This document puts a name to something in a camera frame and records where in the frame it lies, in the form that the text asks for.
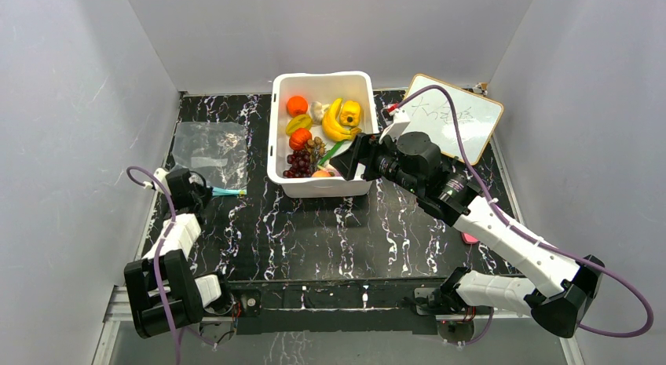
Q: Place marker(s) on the small orange pumpkin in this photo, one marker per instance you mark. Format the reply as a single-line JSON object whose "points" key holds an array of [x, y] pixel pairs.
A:
{"points": [[299, 139]]}

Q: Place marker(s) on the orange tangerine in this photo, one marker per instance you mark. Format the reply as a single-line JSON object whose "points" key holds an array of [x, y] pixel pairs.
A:
{"points": [[296, 106]]}

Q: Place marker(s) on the white plastic bin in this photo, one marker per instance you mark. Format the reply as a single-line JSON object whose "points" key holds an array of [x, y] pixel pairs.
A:
{"points": [[324, 88]]}

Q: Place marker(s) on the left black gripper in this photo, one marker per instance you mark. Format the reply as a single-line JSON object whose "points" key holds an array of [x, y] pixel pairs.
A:
{"points": [[206, 193]]}

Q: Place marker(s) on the brown longan cluster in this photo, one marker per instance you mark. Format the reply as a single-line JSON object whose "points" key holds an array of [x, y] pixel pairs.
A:
{"points": [[315, 149]]}

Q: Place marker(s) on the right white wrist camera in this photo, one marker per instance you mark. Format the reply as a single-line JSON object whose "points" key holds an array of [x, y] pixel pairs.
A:
{"points": [[401, 120]]}

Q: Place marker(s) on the green onion stalk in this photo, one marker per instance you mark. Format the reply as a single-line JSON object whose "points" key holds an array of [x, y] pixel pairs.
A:
{"points": [[330, 153]]}

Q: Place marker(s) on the orange peach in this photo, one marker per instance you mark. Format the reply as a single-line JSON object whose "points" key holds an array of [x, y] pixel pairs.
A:
{"points": [[322, 173]]}

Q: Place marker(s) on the clear zip top bag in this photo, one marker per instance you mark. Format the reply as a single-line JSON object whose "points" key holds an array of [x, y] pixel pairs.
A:
{"points": [[215, 150]]}

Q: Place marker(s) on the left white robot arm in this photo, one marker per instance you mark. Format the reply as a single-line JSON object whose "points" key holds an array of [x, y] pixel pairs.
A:
{"points": [[163, 293]]}

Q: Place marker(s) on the small whiteboard wooden frame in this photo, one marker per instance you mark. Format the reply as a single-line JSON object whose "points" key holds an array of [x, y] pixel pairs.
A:
{"points": [[451, 116]]}

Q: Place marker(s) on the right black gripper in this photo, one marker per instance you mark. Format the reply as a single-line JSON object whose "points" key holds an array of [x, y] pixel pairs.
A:
{"points": [[367, 158]]}

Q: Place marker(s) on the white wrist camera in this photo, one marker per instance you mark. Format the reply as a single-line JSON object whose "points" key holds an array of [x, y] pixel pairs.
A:
{"points": [[161, 175], [401, 120]]}

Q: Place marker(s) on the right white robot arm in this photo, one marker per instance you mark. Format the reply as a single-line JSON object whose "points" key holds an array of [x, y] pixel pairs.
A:
{"points": [[554, 290]]}

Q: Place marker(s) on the yellow bell pepper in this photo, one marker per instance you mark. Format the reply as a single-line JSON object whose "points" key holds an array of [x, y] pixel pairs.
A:
{"points": [[350, 114]]}

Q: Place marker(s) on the white mushroom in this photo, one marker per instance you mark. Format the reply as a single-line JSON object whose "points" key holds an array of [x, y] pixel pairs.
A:
{"points": [[317, 111]]}

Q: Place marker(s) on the dark red grape bunch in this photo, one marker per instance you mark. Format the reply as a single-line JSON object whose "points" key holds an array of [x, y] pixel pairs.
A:
{"points": [[299, 165]]}

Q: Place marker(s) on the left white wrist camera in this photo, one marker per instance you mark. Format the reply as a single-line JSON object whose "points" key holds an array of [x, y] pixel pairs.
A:
{"points": [[161, 175]]}

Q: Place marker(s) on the pink eraser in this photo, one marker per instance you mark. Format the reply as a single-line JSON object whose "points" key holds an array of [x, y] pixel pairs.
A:
{"points": [[469, 239]]}

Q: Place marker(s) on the yellow banana bunch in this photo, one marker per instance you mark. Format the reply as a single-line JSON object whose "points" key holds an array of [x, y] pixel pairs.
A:
{"points": [[333, 130]]}

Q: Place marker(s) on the black front mounting rail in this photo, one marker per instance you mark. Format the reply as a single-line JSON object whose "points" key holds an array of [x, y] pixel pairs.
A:
{"points": [[346, 305]]}

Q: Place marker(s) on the yellow green starfruit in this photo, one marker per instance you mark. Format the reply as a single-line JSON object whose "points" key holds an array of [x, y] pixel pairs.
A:
{"points": [[303, 121]]}

